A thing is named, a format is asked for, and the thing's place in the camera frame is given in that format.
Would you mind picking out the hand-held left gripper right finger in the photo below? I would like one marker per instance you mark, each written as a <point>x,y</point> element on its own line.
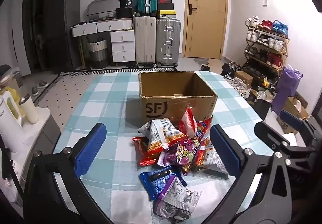
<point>224,151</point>

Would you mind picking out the white wardrobe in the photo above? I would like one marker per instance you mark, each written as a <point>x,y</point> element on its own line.
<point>12,38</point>

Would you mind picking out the open printed cardboard box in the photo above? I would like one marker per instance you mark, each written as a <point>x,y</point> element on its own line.
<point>291,111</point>

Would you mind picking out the grey appliance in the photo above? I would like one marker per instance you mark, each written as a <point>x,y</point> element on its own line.
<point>7,74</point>

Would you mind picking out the silver suitcase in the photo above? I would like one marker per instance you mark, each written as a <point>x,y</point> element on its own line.
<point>168,41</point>

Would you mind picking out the yellow plastic item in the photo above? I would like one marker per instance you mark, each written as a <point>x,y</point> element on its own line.
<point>15,95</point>

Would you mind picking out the blue cookie packet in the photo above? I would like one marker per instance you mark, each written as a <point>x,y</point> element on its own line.
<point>157,181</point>

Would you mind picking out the scattered sneakers pile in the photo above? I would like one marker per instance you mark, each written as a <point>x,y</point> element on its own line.
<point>234,70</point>

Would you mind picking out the black shopping bag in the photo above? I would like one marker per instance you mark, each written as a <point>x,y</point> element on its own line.
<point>261,107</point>

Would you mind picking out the red cookie packet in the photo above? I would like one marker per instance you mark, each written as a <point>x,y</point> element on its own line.
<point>142,152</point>

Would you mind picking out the red cone crisps packet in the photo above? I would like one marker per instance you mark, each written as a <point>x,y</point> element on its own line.
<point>202,127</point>

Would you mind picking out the red black shoebox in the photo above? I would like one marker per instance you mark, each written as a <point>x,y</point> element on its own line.
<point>166,0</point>

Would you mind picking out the black printed bag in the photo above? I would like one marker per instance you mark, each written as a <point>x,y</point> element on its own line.
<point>126,2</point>

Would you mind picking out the yellow black shoebox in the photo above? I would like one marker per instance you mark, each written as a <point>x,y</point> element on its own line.
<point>166,14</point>

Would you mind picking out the woven laundry basket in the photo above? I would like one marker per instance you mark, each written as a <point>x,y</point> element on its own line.
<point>97,53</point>

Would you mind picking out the wooden shoe rack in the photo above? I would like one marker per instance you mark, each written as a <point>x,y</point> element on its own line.
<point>283,62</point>

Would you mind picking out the cream dotted rug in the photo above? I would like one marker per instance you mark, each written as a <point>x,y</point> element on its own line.
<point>65,88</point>

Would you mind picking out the grey slipper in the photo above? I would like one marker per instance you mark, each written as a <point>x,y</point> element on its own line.
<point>42,84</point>
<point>35,91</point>

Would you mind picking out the teal checked tablecloth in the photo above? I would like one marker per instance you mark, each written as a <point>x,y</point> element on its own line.
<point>100,103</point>

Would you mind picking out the black storage box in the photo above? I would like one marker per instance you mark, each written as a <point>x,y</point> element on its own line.
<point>124,12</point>

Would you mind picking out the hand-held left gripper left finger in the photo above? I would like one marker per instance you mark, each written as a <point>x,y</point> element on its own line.
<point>91,149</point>

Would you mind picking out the wooden door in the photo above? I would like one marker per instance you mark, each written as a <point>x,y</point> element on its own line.
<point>206,10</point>

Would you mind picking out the beige suitcase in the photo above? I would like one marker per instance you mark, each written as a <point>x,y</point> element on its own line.
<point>145,40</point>

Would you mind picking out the purple bag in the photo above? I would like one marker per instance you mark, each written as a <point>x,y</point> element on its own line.
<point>286,88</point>

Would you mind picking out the white orange noodle snack packet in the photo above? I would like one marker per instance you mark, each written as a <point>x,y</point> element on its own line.
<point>161,136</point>

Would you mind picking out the grey door mat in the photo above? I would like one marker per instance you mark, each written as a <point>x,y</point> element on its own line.
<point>202,60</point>

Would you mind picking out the cream tumbler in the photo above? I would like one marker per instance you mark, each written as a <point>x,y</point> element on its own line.
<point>29,109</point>

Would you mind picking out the assorted shoes group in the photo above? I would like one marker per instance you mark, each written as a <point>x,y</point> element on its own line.
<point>264,48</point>

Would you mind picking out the oval grey mirror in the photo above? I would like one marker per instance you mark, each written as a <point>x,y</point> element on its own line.
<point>103,6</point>

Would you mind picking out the red clear-window snack packet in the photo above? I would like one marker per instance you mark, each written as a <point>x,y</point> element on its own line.
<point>188,118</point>

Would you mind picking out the small brown cardboard box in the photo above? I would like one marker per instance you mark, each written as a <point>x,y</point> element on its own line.
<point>244,77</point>

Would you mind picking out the blue sneakers pair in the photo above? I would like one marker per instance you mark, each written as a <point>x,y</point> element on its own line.
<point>279,26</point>

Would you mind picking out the white sneakers pair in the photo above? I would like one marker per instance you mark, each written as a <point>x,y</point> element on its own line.
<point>252,21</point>

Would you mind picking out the white dresser with drawers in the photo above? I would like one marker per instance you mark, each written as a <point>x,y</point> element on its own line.
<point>120,38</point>

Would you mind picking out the purple candy packet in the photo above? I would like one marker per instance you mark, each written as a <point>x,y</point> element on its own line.
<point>179,153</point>

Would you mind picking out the grey white side cabinet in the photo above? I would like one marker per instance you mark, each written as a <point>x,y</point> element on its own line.
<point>42,136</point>

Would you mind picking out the white electric kettle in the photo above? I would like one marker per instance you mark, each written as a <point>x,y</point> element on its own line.
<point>10,118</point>

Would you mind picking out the purple white snack packet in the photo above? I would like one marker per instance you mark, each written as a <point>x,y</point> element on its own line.
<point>173,201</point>

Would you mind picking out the red sneakers pair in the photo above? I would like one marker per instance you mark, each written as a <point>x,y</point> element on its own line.
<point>266,23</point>

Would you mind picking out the dark grey refrigerator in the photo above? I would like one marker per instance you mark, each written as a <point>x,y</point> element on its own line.
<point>61,30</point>

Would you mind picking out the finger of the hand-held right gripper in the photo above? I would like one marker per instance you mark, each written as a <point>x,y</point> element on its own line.
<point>291,119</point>
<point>268,134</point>

